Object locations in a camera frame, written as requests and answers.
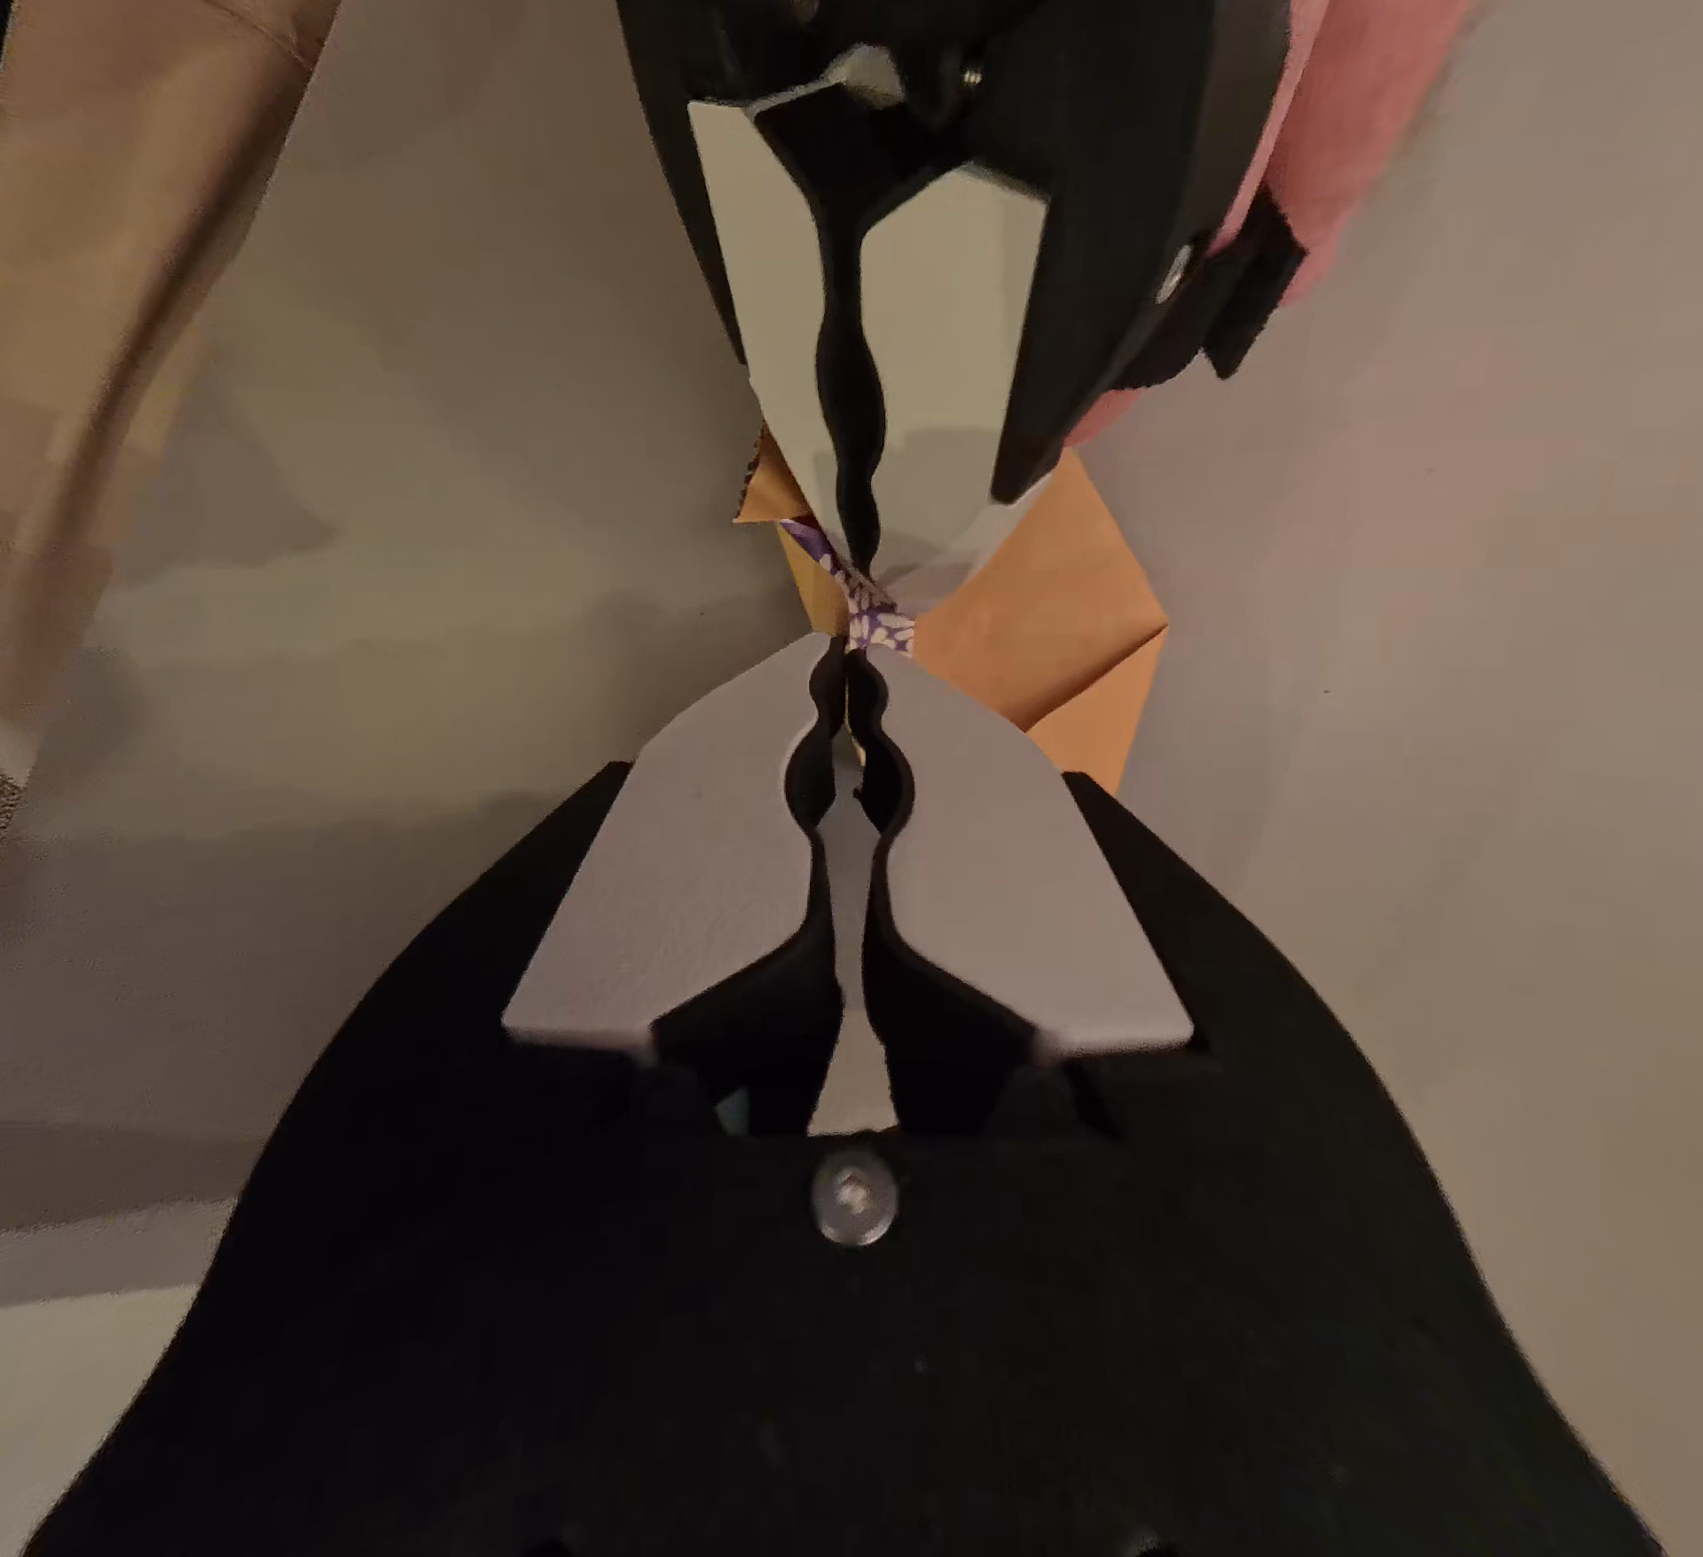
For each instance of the orange paper purple print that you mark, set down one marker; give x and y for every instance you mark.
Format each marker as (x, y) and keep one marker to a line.
(1037, 640)

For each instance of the beige fabric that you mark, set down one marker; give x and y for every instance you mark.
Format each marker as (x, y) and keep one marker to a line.
(132, 253)

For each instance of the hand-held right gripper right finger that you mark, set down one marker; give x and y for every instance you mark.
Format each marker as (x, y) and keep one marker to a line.
(1025, 905)

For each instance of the person's left forearm pink sleeve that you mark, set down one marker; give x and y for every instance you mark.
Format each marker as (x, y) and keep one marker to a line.
(1383, 13)

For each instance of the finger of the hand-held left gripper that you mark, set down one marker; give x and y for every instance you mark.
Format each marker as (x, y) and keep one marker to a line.
(766, 292)
(944, 346)

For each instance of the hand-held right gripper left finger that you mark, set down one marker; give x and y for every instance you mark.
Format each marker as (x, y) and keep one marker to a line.
(665, 905)

